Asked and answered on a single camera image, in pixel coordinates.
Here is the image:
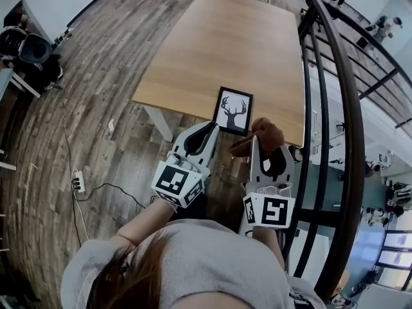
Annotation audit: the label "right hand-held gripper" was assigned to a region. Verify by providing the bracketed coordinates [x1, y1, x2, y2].
[241, 135, 295, 230]

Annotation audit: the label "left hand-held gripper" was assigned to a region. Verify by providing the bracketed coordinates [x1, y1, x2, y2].
[151, 122, 221, 209]

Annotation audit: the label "brown cloth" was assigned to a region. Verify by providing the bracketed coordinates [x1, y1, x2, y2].
[230, 117, 286, 158]

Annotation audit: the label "framed deer picture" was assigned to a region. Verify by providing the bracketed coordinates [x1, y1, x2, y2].
[212, 86, 254, 137]

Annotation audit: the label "person's right forearm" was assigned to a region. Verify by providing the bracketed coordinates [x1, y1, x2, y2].
[250, 226, 286, 272]

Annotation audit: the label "person's left forearm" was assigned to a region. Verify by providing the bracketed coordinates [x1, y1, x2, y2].
[116, 198, 177, 247]

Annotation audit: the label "white table leg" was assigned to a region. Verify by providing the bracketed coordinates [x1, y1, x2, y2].
[141, 104, 175, 143]

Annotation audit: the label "person's black trousers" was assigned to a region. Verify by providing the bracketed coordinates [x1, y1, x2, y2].
[189, 190, 211, 221]

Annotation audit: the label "dark metal railing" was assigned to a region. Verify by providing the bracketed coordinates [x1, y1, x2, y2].
[283, 0, 412, 304]

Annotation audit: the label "person's grey sweater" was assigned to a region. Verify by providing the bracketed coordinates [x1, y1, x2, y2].
[60, 219, 326, 309]

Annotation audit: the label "white power strip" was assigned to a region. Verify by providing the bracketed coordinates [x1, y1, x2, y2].
[71, 169, 86, 194]

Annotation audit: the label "black-framed window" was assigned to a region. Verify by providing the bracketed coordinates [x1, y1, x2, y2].
[376, 230, 412, 270]

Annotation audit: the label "black office chair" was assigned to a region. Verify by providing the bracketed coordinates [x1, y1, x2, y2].
[299, 8, 323, 35]

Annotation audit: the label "white desk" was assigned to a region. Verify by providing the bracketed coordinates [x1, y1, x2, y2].
[0, 68, 42, 99]

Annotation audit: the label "grey and black chair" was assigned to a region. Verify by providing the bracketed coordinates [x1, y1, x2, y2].
[0, 26, 53, 64]

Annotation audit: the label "white slatted rack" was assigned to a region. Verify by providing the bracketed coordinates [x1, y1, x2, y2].
[0, 148, 17, 254]

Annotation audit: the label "white stand with black straps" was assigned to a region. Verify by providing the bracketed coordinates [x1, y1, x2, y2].
[238, 220, 256, 238]

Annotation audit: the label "curving black cable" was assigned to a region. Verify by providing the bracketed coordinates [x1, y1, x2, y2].
[75, 182, 147, 211]

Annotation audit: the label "black harness strap with buckle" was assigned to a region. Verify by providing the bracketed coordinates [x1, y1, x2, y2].
[288, 290, 312, 309]

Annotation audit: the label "long thin black cable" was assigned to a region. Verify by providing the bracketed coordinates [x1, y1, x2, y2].
[62, 114, 83, 249]

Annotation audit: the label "white cable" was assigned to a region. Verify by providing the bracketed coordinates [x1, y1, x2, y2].
[73, 191, 90, 241]

